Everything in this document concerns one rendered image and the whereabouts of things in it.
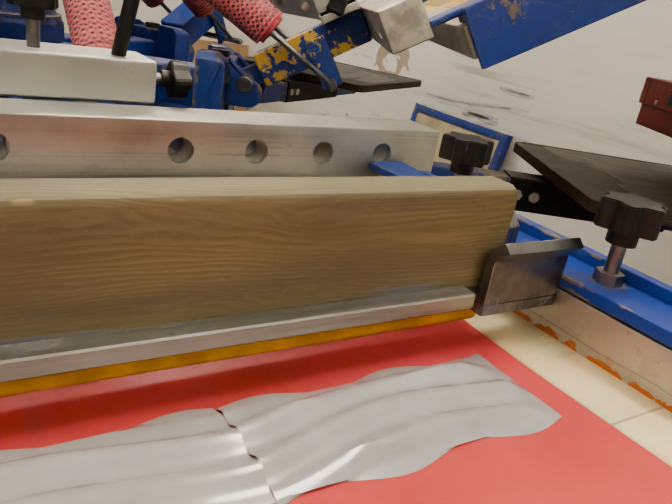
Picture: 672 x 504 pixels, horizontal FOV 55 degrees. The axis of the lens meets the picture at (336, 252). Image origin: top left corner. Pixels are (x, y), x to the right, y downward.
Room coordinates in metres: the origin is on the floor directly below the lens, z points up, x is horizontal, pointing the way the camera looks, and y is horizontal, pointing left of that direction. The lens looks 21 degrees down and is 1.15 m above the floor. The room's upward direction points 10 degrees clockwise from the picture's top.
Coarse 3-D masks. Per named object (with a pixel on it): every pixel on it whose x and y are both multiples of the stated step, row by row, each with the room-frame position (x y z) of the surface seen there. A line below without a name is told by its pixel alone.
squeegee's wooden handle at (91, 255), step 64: (0, 192) 0.24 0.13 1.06; (64, 192) 0.25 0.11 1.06; (128, 192) 0.26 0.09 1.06; (192, 192) 0.28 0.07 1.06; (256, 192) 0.30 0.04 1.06; (320, 192) 0.32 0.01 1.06; (384, 192) 0.34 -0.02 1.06; (448, 192) 0.37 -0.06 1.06; (512, 192) 0.40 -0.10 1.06; (0, 256) 0.23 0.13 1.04; (64, 256) 0.24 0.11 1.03; (128, 256) 0.26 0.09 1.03; (192, 256) 0.28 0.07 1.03; (256, 256) 0.30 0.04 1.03; (320, 256) 0.32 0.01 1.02; (384, 256) 0.34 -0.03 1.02; (448, 256) 0.37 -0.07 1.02; (0, 320) 0.23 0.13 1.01; (64, 320) 0.24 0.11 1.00; (128, 320) 0.26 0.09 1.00; (192, 320) 0.28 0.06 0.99
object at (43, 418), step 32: (96, 384) 0.27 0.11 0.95; (128, 384) 0.27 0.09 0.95; (160, 384) 0.28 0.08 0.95; (192, 384) 0.28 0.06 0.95; (0, 416) 0.23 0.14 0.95; (32, 416) 0.24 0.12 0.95; (64, 416) 0.24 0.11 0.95; (96, 416) 0.25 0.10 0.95; (128, 416) 0.25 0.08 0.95; (0, 448) 0.22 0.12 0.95
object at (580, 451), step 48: (384, 336) 0.37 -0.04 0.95; (432, 336) 0.38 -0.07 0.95; (480, 336) 0.40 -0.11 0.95; (240, 384) 0.29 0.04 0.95; (288, 384) 0.30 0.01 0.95; (336, 384) 0.31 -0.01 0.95; (528, 384) 0.34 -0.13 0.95; (576, 432) 0.30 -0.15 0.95; (384, 480) 0.24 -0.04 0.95; (432, 480) 0.24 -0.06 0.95; (480, 480) 0.25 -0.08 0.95; (528, 480) 0.25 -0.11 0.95; (576, 480) 0.26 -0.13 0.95; (624, 480) 0.27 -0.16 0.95
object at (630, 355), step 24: (528, 312) 0.43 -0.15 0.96; (552, 312) 0.42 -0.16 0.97; (576, 312) 0.40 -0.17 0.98; (600, 312) 0.39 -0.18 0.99; (552, 336) 0.41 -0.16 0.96; (576, 336) 0.40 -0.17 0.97; (600, 336) 0.39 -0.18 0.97; (624, 336) 0.37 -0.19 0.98; (648, 336) 0.36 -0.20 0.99; (600, 360) 0.38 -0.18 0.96; (624, 360) 0.37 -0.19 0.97; (648, 360) 0.36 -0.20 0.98; (648, 384) 0.35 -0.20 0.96
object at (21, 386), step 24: (456, 312) 0.40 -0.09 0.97; (312, 336) 0.33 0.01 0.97; (336, 336) 0.34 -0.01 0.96; (360, 336) 0.35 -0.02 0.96; (144, 360) 0.28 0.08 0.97; (168, 360) 0.28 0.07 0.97; (192, 360) 0.29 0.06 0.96; (216, 360) 0.30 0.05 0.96; (0, 384) 0.24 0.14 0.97; (24, 384) 0.24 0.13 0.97; (48, 384) 0.25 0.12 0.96; (72, 384) 0.26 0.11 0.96
